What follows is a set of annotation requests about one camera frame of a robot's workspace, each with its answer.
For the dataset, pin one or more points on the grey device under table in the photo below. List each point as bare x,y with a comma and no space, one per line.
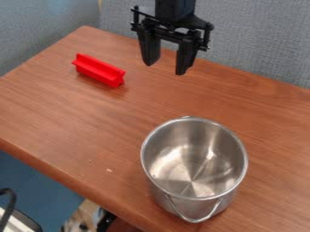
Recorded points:
20,223

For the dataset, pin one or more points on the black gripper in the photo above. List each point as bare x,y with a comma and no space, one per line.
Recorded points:
172,24

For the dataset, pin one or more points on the metal pot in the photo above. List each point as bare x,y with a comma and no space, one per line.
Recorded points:
195,162

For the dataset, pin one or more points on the red plastic block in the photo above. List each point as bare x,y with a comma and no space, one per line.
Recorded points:
98,70

